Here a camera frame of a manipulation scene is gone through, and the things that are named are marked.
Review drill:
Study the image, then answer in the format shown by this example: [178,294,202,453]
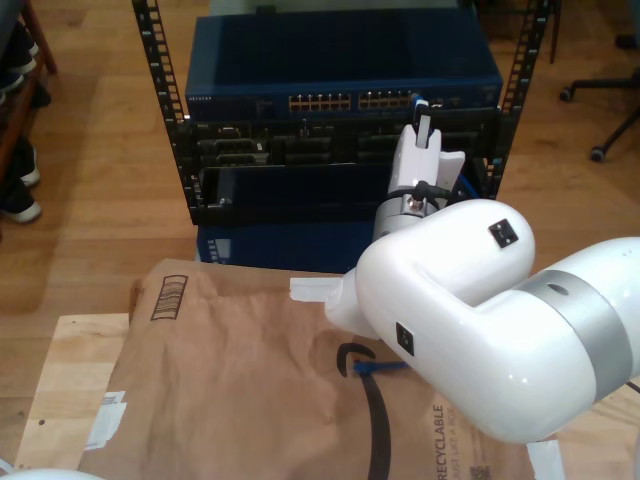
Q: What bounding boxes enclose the blue network cable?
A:
[353,91,481,376]

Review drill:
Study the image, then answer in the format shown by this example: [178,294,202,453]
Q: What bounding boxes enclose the black rack server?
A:
[172,118,501,166]

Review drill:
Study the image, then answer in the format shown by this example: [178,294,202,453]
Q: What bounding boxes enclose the blue base box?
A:
[194,219,381,276]

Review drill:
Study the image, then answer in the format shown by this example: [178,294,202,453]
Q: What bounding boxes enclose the black metal leg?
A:
[549,0,560,65]

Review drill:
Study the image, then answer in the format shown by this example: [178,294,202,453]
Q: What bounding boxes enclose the long white tape strip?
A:
[289,276,346,304]

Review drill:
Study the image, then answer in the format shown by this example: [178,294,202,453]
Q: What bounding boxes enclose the black office chair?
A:
[558,32,640,164]

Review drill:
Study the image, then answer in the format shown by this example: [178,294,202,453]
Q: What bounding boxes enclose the brown packing paper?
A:
[77,257,566,480]

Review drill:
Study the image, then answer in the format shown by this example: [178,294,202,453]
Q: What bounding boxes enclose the white tape patch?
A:
[525,438,566,480]

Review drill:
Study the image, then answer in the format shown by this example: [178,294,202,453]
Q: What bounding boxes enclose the brown wooden chair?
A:
[0,0,59,176]

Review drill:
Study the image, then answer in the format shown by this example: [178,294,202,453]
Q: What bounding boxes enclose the person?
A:
[0,19,54,226]

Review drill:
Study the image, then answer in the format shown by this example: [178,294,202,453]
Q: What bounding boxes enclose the white tape with label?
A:
[87,389,128,451]

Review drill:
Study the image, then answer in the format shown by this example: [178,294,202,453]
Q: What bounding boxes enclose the blue network switch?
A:
[183,8,504,120]

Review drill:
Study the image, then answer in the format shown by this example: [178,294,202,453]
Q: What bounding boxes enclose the black rack frame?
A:
[132,0,551,226]

